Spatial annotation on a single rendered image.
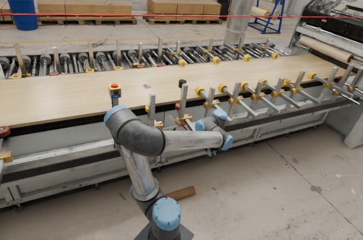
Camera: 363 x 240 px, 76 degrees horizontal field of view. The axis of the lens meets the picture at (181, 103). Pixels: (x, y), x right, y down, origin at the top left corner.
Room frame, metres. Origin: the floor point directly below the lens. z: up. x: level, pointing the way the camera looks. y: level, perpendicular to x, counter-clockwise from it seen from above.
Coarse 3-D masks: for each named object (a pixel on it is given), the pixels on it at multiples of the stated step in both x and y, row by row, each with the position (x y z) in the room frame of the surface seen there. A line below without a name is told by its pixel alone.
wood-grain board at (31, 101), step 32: (192, 64) 2.55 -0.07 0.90; (224, 64) 2.68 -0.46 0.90; (256, 64) 2.81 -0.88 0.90; (288, 64) 2.96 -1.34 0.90; (320, 64) 3.11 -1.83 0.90; (0, 96) 1.46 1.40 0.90; (32, 96) 1.51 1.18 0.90; (64, 96) 1.57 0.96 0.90; (96, 96) 1.63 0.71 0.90; (128, 96) 1.69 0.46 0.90; (160, 96) 1.76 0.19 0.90; (192, 96) 1.83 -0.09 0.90
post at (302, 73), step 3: (300, 72) 2.11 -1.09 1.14; (303, 72) 2.10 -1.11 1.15; (300, 75) 2.10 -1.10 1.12; (303, 75) 2.10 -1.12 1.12; (297, 78) 2.12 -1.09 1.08; (300, 78) 2.09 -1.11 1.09; (297, 81) 2.11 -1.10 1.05; (300, 81) 2.10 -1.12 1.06; (294, 84) 2.12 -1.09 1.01; (297, 84) 2.10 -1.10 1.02; (294, 87) 2.11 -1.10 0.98; (297, 87) 2.10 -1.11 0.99; (291, 96) 2.11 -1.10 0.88; (294, 96) 2.11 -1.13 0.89; (288, 105) 2.09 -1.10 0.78; (285, 108) 2.11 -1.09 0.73; (288, 108) 2.10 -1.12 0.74
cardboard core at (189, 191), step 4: (184, 188) 1.47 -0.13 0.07; (188, 188) 1.47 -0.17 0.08; (192, 188) 1.47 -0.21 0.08; (172, 192) 1.40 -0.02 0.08; (176, 192) 1.40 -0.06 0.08; (180, 192) 1.41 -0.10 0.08; (184, 192) 1.42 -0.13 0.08; (188, 192) 1.43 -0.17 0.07; (192, 192) 1.44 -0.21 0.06; (168, 196) 1.35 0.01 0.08; (172, 196) 1.36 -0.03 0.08; (176, 196) 1.37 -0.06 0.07; (180, 196) 1.38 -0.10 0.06; (184, 196) 1.40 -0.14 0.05
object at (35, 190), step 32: (224, 96) 1.96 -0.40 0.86; (288, 96) 2.40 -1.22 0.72; (32, 128) 1.21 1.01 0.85; (64, 128) 1.30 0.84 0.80; (96, 128) 1.40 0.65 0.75; (288, 128) 2.55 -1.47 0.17; (160, 160) 1.68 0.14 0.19; (192, 160) 1.89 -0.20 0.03; (0, 192) 1.08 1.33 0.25; (32, 192) 1.16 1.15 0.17; (64, 192) 1.27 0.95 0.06
